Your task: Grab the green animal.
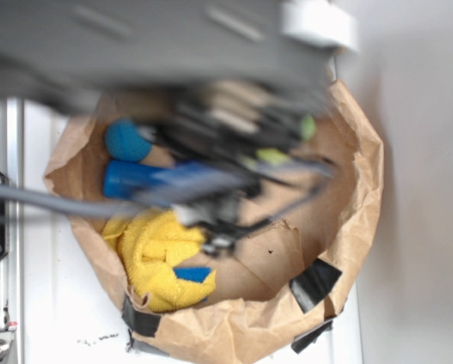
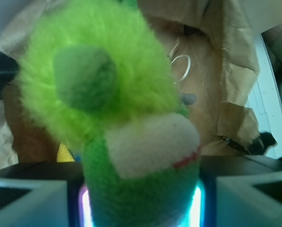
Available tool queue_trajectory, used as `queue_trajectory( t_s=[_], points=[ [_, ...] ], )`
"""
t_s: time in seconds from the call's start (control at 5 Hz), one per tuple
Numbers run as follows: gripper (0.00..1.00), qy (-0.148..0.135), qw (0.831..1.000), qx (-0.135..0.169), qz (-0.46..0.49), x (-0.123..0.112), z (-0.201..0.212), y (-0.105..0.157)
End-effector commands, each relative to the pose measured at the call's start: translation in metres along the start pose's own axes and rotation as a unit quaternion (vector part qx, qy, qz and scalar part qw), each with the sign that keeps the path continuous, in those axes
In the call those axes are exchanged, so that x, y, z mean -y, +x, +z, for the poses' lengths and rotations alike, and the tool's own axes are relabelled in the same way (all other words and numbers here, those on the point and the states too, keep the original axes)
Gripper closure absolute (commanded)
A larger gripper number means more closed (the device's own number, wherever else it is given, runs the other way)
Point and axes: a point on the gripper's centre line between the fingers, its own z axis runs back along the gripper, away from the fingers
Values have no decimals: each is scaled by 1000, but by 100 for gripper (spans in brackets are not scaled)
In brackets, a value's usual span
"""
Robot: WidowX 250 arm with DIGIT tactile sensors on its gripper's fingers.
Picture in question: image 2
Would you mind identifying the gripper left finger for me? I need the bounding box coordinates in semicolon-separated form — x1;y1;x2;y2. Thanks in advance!
0;162;90;227

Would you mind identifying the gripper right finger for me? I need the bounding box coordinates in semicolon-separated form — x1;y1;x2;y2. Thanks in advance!
195;155;282;227

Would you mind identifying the green plush animal toy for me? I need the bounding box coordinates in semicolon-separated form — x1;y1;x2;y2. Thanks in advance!
18;0;200;227

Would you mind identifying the yellow microfibre cloth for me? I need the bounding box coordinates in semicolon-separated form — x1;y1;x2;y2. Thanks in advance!
57;143;75;162

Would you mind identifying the white plastic tray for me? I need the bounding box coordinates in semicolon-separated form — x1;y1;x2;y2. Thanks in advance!
246;35;282;159

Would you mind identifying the brown paper bag bin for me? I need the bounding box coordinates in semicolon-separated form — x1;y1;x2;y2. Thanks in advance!
0;0;260;169

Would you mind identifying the white loop string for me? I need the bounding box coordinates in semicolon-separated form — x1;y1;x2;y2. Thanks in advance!
167;42;192;85

